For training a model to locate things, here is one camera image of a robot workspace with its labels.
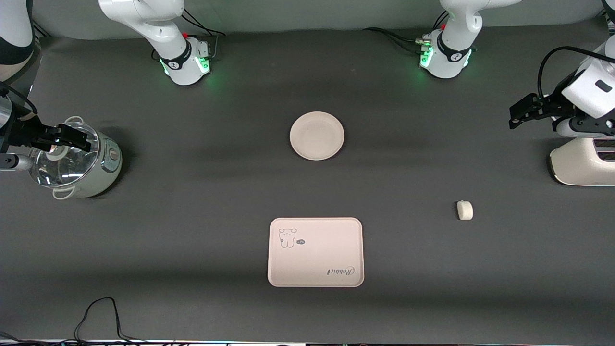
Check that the glass pot lid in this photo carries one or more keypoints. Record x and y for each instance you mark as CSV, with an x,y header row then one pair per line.
x,y
62,168

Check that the round cream plate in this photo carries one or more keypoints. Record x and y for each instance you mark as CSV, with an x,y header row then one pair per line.
x,y
317,136

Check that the small white steamed bun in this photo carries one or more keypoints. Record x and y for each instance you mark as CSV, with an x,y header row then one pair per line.
x,y
464,210

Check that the cream rectangular tray, bear print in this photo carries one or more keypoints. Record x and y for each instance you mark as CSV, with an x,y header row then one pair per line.
x,y
322,254

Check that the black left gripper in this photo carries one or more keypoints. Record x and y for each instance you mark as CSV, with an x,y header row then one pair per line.
x,y
549,106

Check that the pale green electric pot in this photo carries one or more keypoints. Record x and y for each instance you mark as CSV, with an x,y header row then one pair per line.
x,y
103,168

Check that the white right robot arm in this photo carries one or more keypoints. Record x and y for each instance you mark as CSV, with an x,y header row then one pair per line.
x,y
163,29

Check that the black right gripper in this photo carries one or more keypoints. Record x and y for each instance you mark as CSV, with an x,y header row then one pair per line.
x,y
21,132

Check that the cream white toaster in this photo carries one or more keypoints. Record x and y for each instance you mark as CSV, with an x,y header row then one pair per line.
x,y
576,166

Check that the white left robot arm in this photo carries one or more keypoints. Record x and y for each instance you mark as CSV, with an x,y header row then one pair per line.
x,y
451,53

